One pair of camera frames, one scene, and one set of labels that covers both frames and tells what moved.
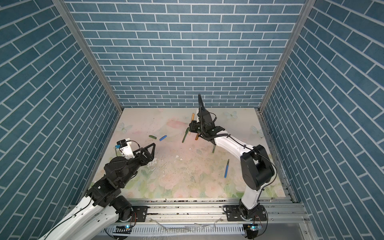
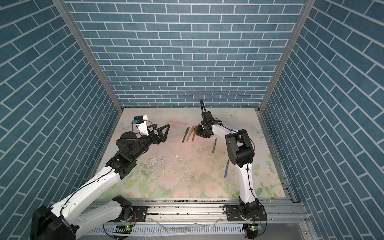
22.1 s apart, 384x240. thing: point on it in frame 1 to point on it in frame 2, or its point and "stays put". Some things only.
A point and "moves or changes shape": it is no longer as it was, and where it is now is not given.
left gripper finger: x=148 y=159 to x=163 y=137
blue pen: x=226 y=169 stays put
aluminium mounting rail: x=280 y=211 stays put
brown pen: x=192 y=117 moves or changes shape
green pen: x=185 y=134 stays put
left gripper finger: x=147 y=146 to x=163 y=130
